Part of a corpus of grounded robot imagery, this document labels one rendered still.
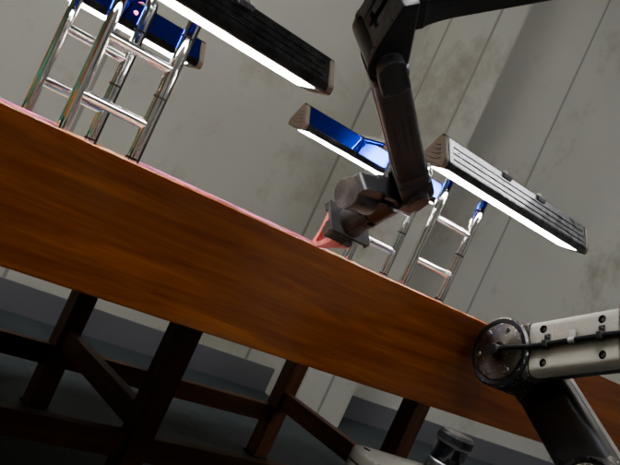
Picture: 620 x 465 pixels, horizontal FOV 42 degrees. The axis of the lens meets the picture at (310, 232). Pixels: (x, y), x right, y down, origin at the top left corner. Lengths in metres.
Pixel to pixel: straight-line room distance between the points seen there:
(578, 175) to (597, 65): 0.64
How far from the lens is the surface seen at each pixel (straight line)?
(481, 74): 4.03
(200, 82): 3.57
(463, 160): 1.88
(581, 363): 1.41
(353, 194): 1.38
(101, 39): 1.58
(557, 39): 4.75
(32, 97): 1.80
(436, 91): 3.87
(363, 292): 1.37
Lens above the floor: 0.77
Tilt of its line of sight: level
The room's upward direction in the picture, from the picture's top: 25 degrees clockwise
